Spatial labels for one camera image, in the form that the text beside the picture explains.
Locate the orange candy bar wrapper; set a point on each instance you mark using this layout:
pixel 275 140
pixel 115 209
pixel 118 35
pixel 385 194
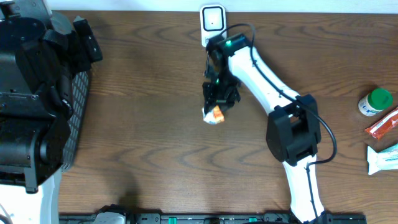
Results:
pixel 383 126

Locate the teal wipes packet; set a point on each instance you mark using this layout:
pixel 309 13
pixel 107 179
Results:
pixel 383 160

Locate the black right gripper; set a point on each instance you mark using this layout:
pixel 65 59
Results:
pixel 209 93

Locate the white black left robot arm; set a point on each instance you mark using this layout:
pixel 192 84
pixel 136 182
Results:
pixel 46 61

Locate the green lid jar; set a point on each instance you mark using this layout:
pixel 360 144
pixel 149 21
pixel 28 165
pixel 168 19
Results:
pixel 374 102

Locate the white barcode scanner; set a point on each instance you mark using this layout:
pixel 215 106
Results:
pixel 212 21

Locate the grey plastic mesh basket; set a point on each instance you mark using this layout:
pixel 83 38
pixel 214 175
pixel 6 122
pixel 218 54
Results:
pixel 80 89

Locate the small orange snack box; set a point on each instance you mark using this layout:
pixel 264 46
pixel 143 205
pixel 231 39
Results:
pixel 213 117

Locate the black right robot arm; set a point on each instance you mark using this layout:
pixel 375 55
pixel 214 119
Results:
pixel 293 123

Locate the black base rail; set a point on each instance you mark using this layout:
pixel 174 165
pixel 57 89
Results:
pixel 117 214

